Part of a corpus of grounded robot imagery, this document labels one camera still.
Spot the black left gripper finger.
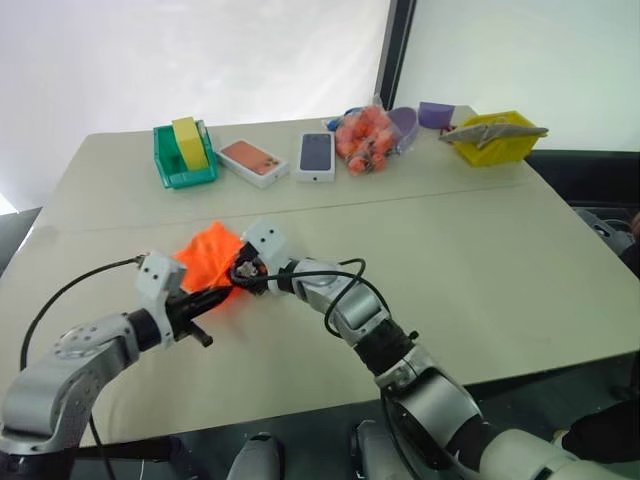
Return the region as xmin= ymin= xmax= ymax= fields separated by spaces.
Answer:
xmin=192 ymin=285 xmax=237 ymax=314
xmin=187 ymin=323 xmax=216 ymax=349

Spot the grey fabric bag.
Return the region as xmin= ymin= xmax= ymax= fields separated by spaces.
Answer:
xmin=438 ymin=119 xmax=551 ymax=150

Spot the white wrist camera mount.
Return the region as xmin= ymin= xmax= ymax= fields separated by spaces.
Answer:
xmin=241 ymin=218 xmax=292 ymax=294
xmin=135 ymin=251 xmax=187 ymax=350

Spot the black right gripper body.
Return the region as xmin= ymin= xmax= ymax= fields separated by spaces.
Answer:
xmin=232 ymin=242 xmax=270 ymax=297

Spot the purple plastic cup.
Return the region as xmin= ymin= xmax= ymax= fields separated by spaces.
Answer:
xmin=417 ymin=101 xmax=457 ymax=128

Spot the yellow plastic bin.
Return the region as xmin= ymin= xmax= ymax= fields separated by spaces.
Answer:
xmin=452 ymin=110 xmax=544 ymax=168

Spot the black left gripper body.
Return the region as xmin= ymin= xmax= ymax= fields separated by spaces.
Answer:
xmin=165 ymin=292 xmax=201 ymax=342

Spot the phone box with orange phone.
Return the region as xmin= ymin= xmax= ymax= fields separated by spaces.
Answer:
xmin=215 ymin=139 xmax=291 ymax=190

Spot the phone box with dark phone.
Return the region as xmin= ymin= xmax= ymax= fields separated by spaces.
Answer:
xmin=295 ymin=131 xmax=339 ymax=184

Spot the purple plastic scoop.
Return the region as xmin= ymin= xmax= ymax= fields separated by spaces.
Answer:
xmin=387 ymin=106 xmax=422 ymax=154

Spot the green plastic bin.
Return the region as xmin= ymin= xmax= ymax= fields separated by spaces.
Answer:
xmin=152 ymin=119 xmax=220 ymax=191

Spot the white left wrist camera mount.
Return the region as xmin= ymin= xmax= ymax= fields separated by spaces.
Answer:
xmin=135 ymin=251 xmax=187 ymax=350

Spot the yellow sponge block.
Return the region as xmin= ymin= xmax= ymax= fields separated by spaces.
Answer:
xmin=171 ymin=117 xmax=209 ymax=171

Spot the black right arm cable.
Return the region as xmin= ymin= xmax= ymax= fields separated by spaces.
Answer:
xmin=259 ymin=257 xmax=367 ymax=337

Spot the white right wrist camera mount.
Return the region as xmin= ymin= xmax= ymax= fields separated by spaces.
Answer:
xmin=241 ymin=218 xmax=292 ymax=294

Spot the dark vertical post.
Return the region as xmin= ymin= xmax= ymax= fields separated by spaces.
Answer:
xmin=376 ymin=0 xmax=417 ymax=112

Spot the grey rounded shape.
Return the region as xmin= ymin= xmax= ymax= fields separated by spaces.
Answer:
xmin=227 ymin=432 xmax=287 ymax=480

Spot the clear bag of orange items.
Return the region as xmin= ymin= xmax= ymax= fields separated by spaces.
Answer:
xmin=333 ymin=103 xmax=402 ymax=177

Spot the blue plastic item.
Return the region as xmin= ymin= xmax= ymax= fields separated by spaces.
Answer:
xmin=325 ymin=107 xmax=365 ymax=132

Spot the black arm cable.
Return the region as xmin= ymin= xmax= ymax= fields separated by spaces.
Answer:
xmin=19 ymin=254 xmax=151 ymax=374
xmin=259 ymin=257 xmax=367 ymax=337

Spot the orange fabric pouch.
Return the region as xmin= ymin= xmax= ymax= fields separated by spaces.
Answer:
xmin=172 ymin=221 xmax=247 ymax=315

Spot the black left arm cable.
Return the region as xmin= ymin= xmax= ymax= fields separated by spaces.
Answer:
xmin=19 ymin=254 xmax=151 ymax=374

